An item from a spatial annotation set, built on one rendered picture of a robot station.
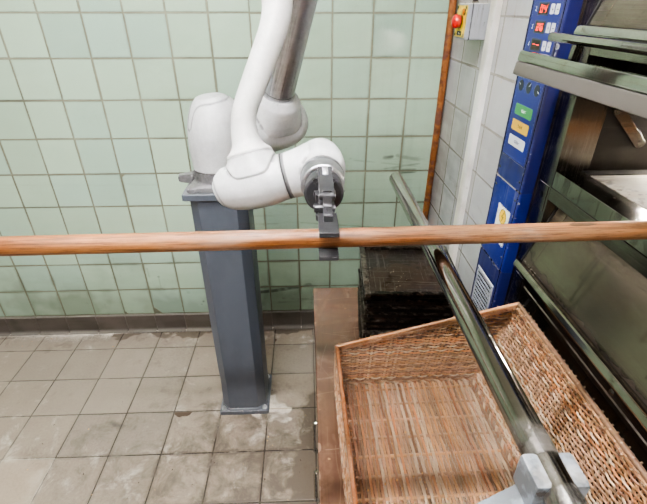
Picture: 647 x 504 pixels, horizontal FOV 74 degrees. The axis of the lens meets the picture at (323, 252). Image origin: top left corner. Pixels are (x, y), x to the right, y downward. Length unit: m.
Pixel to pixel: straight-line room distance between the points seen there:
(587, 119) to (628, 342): 0.47
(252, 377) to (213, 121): 1.01
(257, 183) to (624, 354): 0.76
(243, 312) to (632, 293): 1.17
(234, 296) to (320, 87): 0.89
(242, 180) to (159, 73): 1.05
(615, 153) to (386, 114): 0.97
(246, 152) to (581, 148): 0.73
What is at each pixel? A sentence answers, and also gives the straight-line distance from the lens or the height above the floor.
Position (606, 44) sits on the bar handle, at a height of 1.45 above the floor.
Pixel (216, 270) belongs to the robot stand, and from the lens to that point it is 1.51.
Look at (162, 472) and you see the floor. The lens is 1.89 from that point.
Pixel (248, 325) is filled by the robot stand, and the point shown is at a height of 0.47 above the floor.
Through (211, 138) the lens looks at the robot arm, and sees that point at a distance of 1.33.
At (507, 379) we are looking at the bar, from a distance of 0.49.
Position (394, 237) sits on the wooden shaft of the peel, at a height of 1.20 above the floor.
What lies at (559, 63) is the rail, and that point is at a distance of 0.86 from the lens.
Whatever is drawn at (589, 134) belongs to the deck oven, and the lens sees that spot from 1.13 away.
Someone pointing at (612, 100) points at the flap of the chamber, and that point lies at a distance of 0.73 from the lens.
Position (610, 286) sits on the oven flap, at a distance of 0.99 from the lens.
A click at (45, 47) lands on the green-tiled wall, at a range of 2.06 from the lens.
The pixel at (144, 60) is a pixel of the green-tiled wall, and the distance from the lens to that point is 1.92.
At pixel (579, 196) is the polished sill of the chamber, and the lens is 1.04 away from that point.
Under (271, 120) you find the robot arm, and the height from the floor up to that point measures 1.20.
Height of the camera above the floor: 1.51
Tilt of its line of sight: 30 degrees down
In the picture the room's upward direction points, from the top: straight up
